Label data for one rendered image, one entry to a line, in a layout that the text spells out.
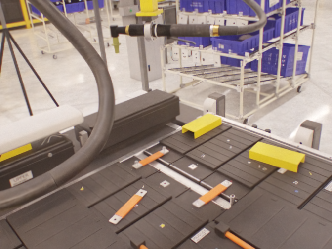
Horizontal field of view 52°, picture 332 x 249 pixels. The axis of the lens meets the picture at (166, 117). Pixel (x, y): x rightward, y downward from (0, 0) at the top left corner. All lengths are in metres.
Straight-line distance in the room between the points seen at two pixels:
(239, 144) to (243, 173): 0.18
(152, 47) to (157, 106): 3.56
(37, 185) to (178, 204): 0.53
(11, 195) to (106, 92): 0.23
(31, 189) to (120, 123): 0.77
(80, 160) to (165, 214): 0.46
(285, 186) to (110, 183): 0.53
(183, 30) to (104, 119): 0.76
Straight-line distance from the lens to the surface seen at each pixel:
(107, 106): 0.60
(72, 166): 0.55
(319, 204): 1.04
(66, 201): 1.07
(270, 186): 1.07
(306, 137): 1.40
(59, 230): 0.98
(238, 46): 3.41
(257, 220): 0.94
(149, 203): 1.00
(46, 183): 0.54
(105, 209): 1.01
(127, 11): 3.72
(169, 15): 5.71
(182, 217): 0.95
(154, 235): 0.91
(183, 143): 1.27
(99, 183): 1.12
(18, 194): 0.54
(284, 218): 0.96
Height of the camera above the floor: 1.64
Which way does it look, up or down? 25 degrees down
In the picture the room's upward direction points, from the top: 4 degrees counter-clockwise
